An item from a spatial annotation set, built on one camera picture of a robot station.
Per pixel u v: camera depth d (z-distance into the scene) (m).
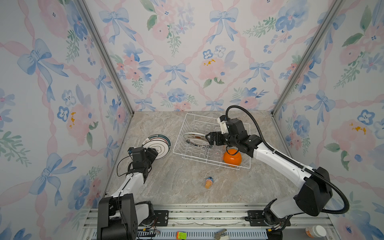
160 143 1.01
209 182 0.82
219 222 0.73
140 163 0.68
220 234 0.70
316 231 0.65
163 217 0.75
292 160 0.47
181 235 0.68
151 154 0.81
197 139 0.89
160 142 1.01
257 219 0.72
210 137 0.72
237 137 0.61
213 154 0.91
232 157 0.88
